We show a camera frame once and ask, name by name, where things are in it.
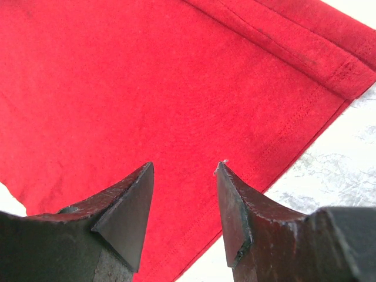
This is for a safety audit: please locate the red t shirt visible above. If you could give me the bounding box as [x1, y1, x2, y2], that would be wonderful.
[1, 1, 375, 281]

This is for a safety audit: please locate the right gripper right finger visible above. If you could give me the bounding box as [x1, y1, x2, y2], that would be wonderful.
[217, 163, 375, 281]

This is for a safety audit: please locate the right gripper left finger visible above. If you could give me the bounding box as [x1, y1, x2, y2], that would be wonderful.
[1, 162, 154, 281]

